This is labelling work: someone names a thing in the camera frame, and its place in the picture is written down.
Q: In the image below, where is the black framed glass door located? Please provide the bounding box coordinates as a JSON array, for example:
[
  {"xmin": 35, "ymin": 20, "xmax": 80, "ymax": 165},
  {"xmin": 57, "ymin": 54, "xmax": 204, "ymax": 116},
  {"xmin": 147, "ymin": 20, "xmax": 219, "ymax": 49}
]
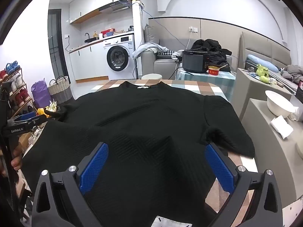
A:
[{"xmin": 48, "ymin": 9, "xmax": 69, "ymax": 81}]

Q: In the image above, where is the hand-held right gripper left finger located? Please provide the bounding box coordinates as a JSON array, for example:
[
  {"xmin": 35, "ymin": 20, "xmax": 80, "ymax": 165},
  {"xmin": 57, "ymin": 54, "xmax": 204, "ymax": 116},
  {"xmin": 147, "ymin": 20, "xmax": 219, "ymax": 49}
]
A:
[{"xmin": 31, "ymin": 142, "xmax": 109, "ymax": 227}]

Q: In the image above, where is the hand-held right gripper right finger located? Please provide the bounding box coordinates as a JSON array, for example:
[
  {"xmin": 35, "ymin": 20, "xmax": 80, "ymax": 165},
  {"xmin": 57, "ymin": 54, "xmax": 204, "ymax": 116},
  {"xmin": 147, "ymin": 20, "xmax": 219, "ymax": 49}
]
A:
[{"xmin": 205, "ymin": 142, "xmax": 283, "ymax": 227}]

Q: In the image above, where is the grey sofa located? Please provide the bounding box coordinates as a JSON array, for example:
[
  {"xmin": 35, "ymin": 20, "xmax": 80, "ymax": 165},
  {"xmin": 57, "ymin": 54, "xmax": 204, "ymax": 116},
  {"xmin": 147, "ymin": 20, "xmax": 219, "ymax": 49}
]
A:
[{"xmin": 141, "ymin": 50, "xmax": 183, "ymax": 76}]

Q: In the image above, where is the grey cushion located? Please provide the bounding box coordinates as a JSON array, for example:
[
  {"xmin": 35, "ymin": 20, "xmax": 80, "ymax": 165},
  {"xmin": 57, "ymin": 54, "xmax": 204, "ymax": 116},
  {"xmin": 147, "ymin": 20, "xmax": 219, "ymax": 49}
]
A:
[{"xmin": 144, "ymin": 24, "xmax": 158, "ymax": 44}]

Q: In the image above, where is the yellow toy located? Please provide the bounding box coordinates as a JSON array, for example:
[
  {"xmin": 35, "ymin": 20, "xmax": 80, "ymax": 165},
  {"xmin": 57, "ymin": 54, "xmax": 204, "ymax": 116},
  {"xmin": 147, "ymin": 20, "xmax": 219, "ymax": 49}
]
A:
[{"xmin": 37, "ymin": 100, "xmax": 58, "ymax": 119}]

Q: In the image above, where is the shoe rack with shoes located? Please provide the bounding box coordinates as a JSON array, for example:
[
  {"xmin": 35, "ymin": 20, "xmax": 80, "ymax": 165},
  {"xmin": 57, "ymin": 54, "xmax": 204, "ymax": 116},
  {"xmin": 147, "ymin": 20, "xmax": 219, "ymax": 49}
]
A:
[{"xmin": 0, "ymin": 61, "xmax": 32, "ymax": 114}]

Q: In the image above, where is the person's left hand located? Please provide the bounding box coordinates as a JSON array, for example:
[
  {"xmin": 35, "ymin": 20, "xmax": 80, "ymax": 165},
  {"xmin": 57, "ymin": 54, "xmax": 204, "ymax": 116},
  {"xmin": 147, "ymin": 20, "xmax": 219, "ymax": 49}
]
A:
[{"xmin": 11, "ymin": 144, "xmax": 23, "ymax": 172}]

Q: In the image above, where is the grey garment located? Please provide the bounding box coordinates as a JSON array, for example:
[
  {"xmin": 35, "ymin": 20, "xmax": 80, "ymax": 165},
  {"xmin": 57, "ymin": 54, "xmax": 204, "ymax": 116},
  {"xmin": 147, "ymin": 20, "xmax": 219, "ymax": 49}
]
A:
[{"xmin": 133, "ymin": 43, "xmax": 170, "ymax": 60}]

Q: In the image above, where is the black knit sweater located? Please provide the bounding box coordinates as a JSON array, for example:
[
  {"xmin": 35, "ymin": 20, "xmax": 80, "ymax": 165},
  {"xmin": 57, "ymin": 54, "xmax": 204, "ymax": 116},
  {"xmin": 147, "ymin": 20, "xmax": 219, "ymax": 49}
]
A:
[{"xmin": 21, "ymin": 80, "xmax": 255, "ymax": 227}]

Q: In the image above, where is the blue pillow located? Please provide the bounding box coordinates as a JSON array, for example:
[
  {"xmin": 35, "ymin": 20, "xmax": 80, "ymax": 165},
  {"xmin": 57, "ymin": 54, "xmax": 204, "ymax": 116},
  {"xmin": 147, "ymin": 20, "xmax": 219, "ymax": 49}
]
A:
[{"xmin": 247, "ymin": 54, "xmax": 279, "ymax": 73}]

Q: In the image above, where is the purple bag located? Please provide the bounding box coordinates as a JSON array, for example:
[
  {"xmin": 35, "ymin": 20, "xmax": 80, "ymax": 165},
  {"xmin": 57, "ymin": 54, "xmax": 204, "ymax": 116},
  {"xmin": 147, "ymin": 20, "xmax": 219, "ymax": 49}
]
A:
[{"xmin": 31, "ymin": 80, "xmax": 52, "ymax": 109}]

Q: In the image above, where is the white washing machine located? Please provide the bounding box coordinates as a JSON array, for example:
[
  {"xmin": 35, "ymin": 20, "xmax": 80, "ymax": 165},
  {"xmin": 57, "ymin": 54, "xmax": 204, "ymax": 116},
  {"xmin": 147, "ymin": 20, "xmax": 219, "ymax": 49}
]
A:
[{"xmin": 103, "ymin": 34, "xmax": 136, "ymax": 80}]

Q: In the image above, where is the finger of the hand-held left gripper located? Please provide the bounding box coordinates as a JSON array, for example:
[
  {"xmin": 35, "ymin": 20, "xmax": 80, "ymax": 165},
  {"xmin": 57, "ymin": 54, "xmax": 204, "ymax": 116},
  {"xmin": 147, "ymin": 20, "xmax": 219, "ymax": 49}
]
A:
[{"xmin": 7, "ymin": 111, "xmax": 51, "ymax": 129}]

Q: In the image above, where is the low beige upholstered bench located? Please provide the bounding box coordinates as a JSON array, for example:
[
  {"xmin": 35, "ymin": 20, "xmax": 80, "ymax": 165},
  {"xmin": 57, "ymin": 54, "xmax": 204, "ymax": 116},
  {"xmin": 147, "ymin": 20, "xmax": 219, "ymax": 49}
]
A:
[{"xmin": 240, "ymin": 98, "xmax": 303, "ymax": 208}]

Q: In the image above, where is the black electric cooker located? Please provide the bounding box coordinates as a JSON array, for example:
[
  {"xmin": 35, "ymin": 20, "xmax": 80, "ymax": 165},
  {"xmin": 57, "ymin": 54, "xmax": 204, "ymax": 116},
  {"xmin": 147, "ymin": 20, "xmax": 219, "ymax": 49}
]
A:
[{"xmin": 182, "ymin": 50, "xmax": 211, "ymax": 73}]

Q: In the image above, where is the green frog teapot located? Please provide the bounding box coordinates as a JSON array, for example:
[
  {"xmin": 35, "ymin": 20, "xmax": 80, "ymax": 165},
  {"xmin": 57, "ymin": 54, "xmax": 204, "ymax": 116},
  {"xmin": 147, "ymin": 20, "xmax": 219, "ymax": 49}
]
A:
[{"xmin": 256, "ymin": 64, "xmax": 270, "ymax": 84}]

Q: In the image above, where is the wooden shoe rack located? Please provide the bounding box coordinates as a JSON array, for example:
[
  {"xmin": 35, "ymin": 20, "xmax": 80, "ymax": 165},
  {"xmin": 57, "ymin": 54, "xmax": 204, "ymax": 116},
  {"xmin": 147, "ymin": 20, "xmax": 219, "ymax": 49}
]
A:
[{"xmin": 0, "ymin": 67, "xmax": 36, "ymax": 123}]

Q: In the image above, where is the range hood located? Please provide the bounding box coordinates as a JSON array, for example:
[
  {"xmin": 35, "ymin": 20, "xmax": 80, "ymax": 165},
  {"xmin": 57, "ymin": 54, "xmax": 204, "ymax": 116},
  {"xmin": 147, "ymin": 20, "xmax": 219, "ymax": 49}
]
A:
[{"xmin": 99, "ymin": 0, "xmax": 132, "ymax": 13}]

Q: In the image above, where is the white bowl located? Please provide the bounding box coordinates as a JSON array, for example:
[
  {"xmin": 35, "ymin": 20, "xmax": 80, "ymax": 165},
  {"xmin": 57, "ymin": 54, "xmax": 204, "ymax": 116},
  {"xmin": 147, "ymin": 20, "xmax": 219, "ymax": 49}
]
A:
[{"xmin": 265, "ymin": 90, "xmax": 296, "ymax": 119}]

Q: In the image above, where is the side table with teal cloth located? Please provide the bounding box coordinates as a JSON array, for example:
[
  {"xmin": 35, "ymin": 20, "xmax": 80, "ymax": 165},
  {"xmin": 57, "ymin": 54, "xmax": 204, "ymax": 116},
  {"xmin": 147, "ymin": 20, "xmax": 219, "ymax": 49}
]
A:
[{"xmin": 175, "ymin": 67, "xmax": 237, "ymax": 100}]

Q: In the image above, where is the white wall cabinet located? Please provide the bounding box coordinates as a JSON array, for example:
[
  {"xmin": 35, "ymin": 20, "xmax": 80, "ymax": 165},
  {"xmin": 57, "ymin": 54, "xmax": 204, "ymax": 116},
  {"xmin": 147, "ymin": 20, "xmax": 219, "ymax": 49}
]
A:
[{"xmin": 69, "ymin": 0, "xmax": 133, "ymax": 24}]

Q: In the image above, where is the pile of black clothes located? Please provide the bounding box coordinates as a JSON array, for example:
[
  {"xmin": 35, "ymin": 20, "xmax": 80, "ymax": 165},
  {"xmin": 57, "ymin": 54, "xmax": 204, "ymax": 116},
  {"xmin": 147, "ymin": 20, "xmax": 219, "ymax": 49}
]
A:
[{"xmin": 191, "ymin": 38, "xmax": 234, "ymax": 73}]

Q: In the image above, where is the houndstooth cushion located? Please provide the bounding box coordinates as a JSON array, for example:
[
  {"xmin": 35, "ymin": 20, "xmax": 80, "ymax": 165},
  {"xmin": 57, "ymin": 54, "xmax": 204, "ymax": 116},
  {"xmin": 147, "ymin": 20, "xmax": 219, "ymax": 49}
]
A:
[{"xmin": 157, "ymin": 50, "xmax": 178, "ymax": 58}]

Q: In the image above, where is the white kitchen base cabinet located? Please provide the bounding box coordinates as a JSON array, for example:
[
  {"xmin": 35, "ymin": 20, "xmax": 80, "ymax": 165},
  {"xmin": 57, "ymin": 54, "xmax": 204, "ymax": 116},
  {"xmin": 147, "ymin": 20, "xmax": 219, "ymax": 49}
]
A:
[{"xmin": 69, "ymin": 43, "xmax": 109, "ymax": 83}]

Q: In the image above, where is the woven basket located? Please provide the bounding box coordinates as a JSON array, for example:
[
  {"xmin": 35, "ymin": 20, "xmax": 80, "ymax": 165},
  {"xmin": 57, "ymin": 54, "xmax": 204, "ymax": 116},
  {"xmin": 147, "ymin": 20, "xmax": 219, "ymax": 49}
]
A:
[{"xmin": 48, "ymin": 76, "xmax": 73, "ymax": 104}]

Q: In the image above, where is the white tissue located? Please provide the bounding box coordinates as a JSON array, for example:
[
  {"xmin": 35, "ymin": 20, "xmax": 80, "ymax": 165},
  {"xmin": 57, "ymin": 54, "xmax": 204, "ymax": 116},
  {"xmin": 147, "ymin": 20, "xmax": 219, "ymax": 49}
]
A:
[{"xmin": 270, "ymin": 115, "xmax": 294, "ymax": 139}]

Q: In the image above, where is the cluttered kitchen counter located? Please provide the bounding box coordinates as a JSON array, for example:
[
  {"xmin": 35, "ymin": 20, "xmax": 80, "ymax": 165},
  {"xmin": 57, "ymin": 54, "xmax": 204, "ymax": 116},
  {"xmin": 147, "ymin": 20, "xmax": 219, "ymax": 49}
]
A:
[{"xmin": 237, "ymin": 68, "xmax": 295, "ymax": 122}]

